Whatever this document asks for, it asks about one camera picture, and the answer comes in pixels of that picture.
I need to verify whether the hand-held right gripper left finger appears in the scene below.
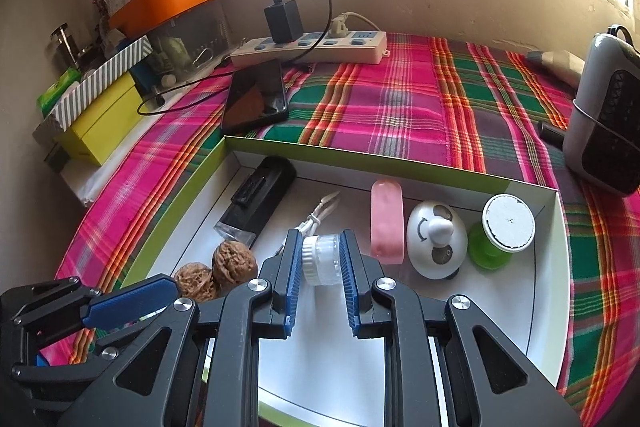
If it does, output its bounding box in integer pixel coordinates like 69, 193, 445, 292
57, 228, 306, 427

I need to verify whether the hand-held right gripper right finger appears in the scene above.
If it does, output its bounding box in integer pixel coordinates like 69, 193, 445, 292
341, 229, 583, 427

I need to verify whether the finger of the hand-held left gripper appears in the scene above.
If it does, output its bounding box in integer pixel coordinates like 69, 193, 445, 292
0, 273, 180, 349
10, 314, 167, 401

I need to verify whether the small clear jar white lid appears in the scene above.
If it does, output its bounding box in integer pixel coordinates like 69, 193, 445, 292
300, 234, 345, 287

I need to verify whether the brown walnut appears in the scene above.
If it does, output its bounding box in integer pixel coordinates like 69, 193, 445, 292
211, 241, 258, 293
173, 263, 221, 305

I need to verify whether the white USB cable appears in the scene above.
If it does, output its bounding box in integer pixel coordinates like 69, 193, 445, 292
275, 191, 341, 258

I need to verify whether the pink cable winder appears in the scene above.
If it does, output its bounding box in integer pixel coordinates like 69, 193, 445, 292
370, 178, 406, 264

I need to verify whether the white panda suction hook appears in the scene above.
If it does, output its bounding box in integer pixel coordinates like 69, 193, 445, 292
406, 200, 469, 280

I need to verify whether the black flashlight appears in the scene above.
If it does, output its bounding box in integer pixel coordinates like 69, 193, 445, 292
214, 156, 297, 245

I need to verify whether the green and white cardboard box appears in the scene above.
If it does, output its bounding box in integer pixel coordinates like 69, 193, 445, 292
120, 134, 573, 427

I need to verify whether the white side table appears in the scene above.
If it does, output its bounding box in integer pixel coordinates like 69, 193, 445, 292
60, 152, 133, 208

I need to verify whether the yellow box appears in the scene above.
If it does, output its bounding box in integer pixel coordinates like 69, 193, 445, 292
52, 72, 146, 166

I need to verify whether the plaid tablecloth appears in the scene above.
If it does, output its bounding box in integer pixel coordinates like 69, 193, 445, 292
52, 32, 640, 413

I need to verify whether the black smartphone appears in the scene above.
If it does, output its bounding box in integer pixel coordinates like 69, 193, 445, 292
221, 59, 290, 132

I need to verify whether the green tissue pack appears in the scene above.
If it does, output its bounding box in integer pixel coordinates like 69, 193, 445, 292
39, 69, 82, 118

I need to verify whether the grey striped box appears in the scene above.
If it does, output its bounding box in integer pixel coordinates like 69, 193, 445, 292
32, 36, 153, 135

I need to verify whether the beige power strip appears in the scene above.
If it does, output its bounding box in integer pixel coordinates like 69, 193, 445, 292
230, 29, 388, 68

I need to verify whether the small black object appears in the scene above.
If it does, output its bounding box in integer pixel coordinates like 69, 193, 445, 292
539, 122, 568, 145

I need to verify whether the steel cup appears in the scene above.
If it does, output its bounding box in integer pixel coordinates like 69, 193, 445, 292
49, 23, 77, 68

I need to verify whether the black charger adapter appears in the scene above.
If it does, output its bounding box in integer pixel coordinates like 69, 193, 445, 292
264, 0, 305, 44

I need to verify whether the clear glass tank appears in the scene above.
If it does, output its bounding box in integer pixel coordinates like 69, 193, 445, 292
145, 2, 233, 82

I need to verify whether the grey fan heater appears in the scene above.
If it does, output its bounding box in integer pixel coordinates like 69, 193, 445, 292
562, 24, 640, 196

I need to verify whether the white plug with cord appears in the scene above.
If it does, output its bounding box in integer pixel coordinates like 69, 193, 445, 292
327, 12, 382, 38

